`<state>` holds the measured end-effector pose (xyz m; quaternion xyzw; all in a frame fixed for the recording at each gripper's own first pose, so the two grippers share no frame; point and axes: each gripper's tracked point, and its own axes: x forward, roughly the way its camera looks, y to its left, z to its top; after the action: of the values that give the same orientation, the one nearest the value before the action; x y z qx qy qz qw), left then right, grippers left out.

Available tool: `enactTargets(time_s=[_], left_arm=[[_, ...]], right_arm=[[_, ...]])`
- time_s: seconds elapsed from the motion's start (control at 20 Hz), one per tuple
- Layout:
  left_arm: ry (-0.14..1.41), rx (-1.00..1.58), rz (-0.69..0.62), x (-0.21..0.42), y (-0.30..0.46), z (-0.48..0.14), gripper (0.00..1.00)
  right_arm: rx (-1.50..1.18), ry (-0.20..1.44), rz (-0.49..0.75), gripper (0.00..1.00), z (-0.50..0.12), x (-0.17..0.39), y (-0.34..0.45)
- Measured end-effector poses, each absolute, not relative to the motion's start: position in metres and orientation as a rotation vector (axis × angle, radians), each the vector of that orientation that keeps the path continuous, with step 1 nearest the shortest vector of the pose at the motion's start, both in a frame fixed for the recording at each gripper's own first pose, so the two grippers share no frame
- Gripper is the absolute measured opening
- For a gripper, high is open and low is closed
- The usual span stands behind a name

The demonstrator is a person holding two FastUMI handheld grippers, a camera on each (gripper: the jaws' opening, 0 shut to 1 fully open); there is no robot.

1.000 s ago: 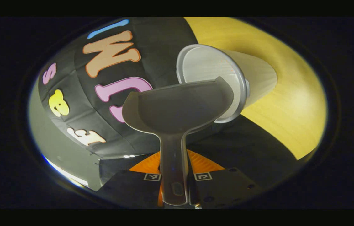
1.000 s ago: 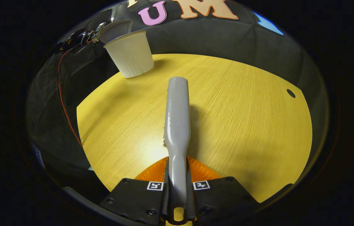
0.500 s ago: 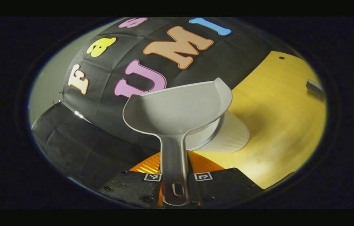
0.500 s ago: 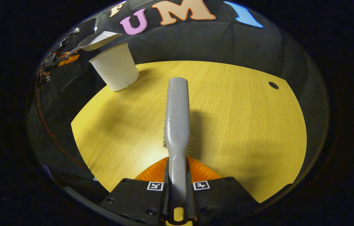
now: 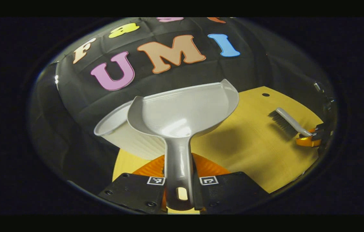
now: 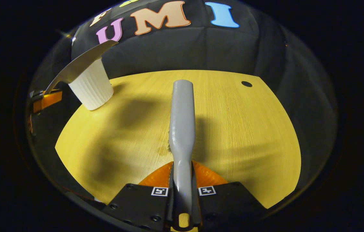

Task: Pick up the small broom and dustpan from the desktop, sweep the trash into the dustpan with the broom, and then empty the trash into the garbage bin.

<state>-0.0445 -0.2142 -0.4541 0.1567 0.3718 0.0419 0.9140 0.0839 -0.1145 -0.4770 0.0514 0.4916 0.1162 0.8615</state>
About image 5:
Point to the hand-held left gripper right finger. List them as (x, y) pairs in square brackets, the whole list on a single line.
[(230, 191)]

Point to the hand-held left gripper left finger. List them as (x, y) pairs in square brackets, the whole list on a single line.
[(130, 191)]

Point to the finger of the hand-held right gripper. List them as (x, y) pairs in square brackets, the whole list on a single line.
[(307, 141), (319, 129)]

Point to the small grey broom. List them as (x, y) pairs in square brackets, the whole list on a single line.
[(290, 120)]

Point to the white ribbed garbage bin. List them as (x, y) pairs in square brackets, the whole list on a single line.
[(127, 137)]

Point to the grey plastic dustpan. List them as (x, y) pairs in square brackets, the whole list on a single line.
[(182, 109)]

